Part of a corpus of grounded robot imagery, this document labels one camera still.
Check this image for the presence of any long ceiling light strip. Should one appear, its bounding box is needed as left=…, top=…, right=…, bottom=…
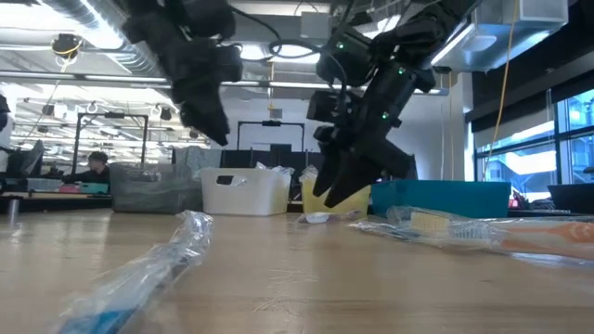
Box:
left=83, top=72, right=449, bottom=96

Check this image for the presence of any yellow plastic bin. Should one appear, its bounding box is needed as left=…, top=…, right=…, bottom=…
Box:
left=301, top=178, right=372, bottom=215

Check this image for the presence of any black tripod frame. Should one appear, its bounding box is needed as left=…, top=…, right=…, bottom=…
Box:
left=71, top=112, right=149, bottom=186

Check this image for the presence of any large window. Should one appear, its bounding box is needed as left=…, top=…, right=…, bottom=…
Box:
left=472, top=90, right=594, bottom=186

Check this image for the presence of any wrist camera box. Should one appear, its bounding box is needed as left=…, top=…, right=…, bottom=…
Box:
left=315, top=32, right=378, bottom=88
left=183, top=0, right=237, bottom=41

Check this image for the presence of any yellow hanging cable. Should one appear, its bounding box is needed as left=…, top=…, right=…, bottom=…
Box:
left=482, top=0, right=520, bottom=182

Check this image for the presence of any white plastic bin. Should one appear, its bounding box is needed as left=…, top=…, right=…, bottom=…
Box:
left=200, top=167, right=292, bottom=217

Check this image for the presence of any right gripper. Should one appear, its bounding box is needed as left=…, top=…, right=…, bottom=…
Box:
left=304, top=59, right=438, bottom=209

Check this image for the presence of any wooden desk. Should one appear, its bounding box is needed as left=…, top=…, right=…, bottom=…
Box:
left=0, top=190, right=112, bottom=201

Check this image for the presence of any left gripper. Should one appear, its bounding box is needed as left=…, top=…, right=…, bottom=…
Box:
left=164, top=35, right=244, bottom=148

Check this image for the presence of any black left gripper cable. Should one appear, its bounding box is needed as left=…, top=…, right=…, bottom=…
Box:
left=229, top=5, right=326, bottom=61

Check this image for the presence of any teal small box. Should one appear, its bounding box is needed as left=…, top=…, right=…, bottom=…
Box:
left=79, top=182, right=110, bottom=195

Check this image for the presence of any grey fabric cover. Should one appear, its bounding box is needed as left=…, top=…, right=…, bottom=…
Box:
left=172, top=146, right=223, bottom=171

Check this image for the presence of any flat metal ceiling duct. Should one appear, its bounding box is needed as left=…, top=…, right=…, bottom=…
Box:
left=431, top=0, right=570, bottom=73

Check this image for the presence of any black gantry frame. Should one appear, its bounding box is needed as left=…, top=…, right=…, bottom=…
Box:
left=236, top=120, right=306, bottom=152

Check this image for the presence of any person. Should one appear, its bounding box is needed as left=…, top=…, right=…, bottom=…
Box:
left=62, top=150, right=111, bottom=185

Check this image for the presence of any dark navy tray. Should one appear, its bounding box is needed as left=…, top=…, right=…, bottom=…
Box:
left=547, top=183, right=594, bottom=211

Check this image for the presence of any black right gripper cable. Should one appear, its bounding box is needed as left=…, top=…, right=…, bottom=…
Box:
left=267, top=37, right=350, bottom=115

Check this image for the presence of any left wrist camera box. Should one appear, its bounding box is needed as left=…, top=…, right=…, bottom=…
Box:
left=183, top=0, right=237, bottom=41

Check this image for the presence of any black ceiling camera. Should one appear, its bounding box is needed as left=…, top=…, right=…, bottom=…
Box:
left=50, top=32, right=84, bottom=60

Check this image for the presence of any teal plastic bin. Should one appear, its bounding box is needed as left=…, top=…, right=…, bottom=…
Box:
left=370, top=179, right=511, bottom=220

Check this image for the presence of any grey transparent plastic bin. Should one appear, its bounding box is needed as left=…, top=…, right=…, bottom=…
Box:
left=109, top=161, right=204, bottom=215

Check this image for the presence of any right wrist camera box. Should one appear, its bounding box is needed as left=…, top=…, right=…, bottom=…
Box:
left=315, top=32, right=378, bottom=88

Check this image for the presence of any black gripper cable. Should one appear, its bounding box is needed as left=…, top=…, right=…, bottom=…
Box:
left=229, top=5, right=326, bottom=61
left=267, top=37, right=350, bottom=115

